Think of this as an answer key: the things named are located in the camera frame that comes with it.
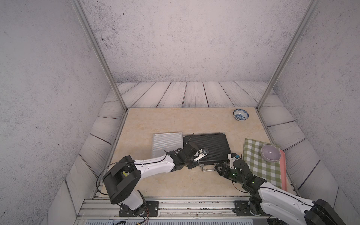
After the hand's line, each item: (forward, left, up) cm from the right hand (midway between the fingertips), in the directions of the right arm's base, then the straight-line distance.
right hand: (217, 168), depth 84 cm
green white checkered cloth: (0, -32, -4) cm, 32 cm away
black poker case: (+16, -2, +1) cm, 16 cm away
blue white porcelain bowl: (+45, -25, -2) cm, 52 cm away
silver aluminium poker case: (+17, +33, +1) cm, 37 cm away
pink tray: (-1, -40, -4) cm, 40 cm away
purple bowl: (+11, -36, -2) cm, 37 cm away
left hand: (+5, +11, +4) cm, 13 cm away
